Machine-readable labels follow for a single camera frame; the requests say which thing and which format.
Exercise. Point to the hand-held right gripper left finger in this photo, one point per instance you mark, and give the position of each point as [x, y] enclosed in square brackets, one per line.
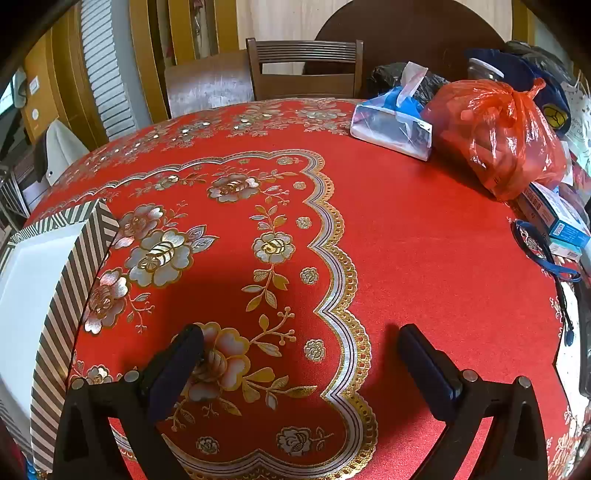
[173, 374]

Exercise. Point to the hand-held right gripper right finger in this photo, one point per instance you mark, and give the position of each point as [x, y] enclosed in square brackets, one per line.
[427, 369]

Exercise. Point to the striped box with white inside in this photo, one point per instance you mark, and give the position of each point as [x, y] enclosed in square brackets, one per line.
[27, 286]

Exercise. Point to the red floral tablecloth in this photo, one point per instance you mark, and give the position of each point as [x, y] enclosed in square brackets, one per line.
[392, 230]

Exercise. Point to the small teal cardboard box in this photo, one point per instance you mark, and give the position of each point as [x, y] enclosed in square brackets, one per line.
[565, 249]

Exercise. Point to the blue cardboard box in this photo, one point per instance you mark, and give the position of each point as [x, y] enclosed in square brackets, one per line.
[561, 221]

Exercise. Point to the blue and white tissue pack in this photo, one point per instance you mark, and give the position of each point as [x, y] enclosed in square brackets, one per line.
[388, 127]

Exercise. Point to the orange plastic bag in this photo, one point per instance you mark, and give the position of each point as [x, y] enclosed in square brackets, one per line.
[494, 129]

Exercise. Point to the white paper bag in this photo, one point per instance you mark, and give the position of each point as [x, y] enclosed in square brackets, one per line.
[579, 120]

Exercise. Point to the brown leather-backed chair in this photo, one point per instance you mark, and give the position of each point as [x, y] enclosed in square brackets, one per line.
[207, 83]

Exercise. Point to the black plastic bag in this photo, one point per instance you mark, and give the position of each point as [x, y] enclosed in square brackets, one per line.
[385, 76]

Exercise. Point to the dark wooden slatted chair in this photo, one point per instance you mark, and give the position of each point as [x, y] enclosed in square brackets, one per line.
[300, 86]

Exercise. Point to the navy cap with yellow emblem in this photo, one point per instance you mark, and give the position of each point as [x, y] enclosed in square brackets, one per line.
[526, 74]

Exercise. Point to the white ribbed panel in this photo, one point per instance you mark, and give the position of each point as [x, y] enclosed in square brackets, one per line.
[104, 69]

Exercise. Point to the brown cardboard box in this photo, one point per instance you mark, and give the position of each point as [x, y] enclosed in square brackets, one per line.
[41, 87]

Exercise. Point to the round dark wooden tabletop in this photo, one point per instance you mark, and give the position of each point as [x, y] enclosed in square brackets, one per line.
[415, 32]

